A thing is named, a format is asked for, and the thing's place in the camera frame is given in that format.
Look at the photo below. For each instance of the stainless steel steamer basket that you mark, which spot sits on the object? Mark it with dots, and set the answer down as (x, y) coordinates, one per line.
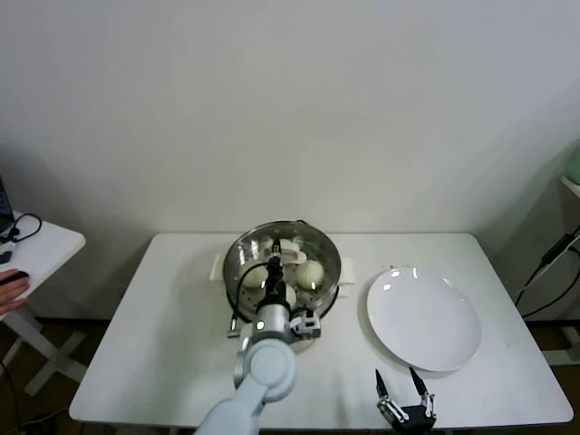
(324, 307)

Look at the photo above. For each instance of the glass pot lid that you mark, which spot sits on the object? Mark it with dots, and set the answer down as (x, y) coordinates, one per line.
(317, 244)

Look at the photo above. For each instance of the white shelf board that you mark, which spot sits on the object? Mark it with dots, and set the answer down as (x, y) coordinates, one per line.
(572, 186)

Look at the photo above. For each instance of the white furniture leg frame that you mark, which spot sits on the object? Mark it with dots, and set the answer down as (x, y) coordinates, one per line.
(564, 344)

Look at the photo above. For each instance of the person's bare hand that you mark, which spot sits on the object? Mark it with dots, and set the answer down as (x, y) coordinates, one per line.
(13, 292)

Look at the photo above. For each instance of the white round plate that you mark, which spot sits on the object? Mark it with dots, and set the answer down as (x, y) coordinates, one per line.
(421, 317)

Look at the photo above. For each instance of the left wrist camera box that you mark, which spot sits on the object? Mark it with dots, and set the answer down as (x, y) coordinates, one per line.
(307, 324)

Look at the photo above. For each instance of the small black dongle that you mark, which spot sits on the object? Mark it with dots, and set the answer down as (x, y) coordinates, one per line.
(4, 257)

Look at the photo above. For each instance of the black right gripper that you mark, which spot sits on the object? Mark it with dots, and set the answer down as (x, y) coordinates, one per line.
(413, 421)

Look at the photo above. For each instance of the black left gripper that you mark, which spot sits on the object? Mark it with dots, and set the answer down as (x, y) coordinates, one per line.
(273, 283)

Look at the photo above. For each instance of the white side table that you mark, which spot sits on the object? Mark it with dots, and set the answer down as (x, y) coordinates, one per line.
(45, 254)

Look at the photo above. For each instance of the dark laptop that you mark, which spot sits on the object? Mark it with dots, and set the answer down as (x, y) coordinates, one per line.
(3, 204)

